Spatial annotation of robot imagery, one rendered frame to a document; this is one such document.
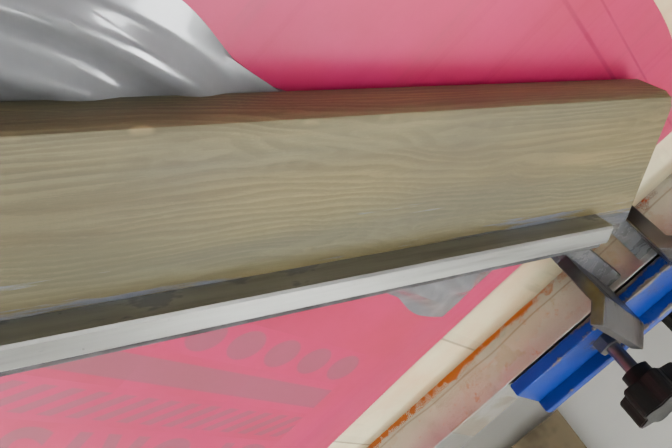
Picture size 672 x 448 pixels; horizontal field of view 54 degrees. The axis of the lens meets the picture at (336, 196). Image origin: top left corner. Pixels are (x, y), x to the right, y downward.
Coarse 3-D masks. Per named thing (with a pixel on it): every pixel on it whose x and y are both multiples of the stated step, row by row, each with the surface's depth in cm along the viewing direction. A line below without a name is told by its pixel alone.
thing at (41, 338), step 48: (480, 240) 30; (528, 240) 31; (576, 240) 33; (192, 288) 24; (240, 288) 25; (288, 288) 25; (336, 288) 26; (384, 288) 27; (0, 336) 21; (48, 336) 21; (96, 336) 22; (144, 336) 23
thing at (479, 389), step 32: (608, 256) 46; (544, 288) 48; (576, 288) 46; (512, 320) 48; (544, 320) 47; (576, 320) 46; (480, 352) 49; (512, 352) 48; (544, 352) 46; (448, 384) 50; (480, 384) 48; (416, 416) 51; (448, 416) 49; (480, 416) 49
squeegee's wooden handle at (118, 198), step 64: (0, 128) 19; (64, 128) 20; (128, 128) 20; (192, 128) 21; (256, 128) 22; (320, 128) 24; (384, 128) 25; (448, 128) 27; (512, 128) 28; (576, 128) 31; (640, 128) 33; (0, 192) 19; (64, 192) 20; (128, 192) 21; (192, 192) 22; (256, 192) 24; (320, 192) 25; (384, 192) 27; (448, 192) 28; (512, 192) 31; (576, 192) 33; (0, 256) 20; (64, 256) 21; (128, 256) 22; (192, 256) 24; (256, 256) 25; (320, 256) 27; (0, 320) 21
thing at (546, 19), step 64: (512, 0) 28; (576, 0) 30; (640, 0) 32; (448, 64) 29; (512, 64) 31; (576, 64) 33; (640, 64) 35; (320, 320) 37; (384, 320) 41; (448, 320) 44; (384, 384) 46
